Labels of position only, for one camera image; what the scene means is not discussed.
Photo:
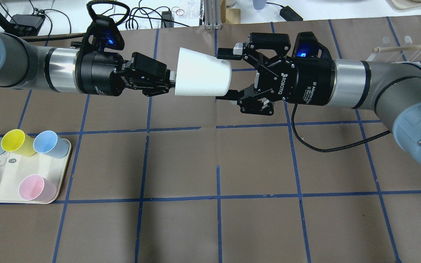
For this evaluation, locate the pink plastic cup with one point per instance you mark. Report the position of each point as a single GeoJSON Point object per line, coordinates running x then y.
{"type": "Point", "coordinates": [37, 189]}

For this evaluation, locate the black power adapter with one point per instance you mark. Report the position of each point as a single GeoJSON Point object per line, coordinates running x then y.
{"type": "Point", "coordinates": [27, 25]}

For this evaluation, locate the beige plastic tray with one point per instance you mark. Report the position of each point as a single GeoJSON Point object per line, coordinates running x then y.
{"type": "Point", "coordinates": [15, 168]}

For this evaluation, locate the white wire dish rack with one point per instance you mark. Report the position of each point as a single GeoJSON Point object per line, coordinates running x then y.
{"type": "Point", "coordinates": [409, 52]}

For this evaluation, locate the light blue cup near pink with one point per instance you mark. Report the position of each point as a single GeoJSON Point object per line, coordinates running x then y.
{"type": "Point", "coordinates": [50, 144]}

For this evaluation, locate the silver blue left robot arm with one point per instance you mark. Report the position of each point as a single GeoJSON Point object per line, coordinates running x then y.
{"type": "Point", "coordinates": [26, 66]}

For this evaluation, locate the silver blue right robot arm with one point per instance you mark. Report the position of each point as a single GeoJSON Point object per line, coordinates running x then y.
{"type": "Point", "coordinates": [391, 90]}

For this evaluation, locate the cream white plastic cup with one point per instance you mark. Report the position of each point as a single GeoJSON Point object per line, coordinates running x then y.
{"type": "Point", "coordinates": [199, 74]}

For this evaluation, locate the yellow plastic cup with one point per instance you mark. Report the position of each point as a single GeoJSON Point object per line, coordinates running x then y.
{"type": "Point", "coordinates": [18, 142]}

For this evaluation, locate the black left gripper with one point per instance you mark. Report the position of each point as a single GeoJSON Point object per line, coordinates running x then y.
{"type": "Point", "coordinates": [99, 75]}

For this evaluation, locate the aluminium frame post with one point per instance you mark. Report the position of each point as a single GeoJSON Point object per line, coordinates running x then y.
{"type": "Point", "coordinates": [211, 14]}

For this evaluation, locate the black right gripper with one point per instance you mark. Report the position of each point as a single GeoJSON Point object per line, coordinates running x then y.
{"type": "Point", "coordinates": [307, 84]}

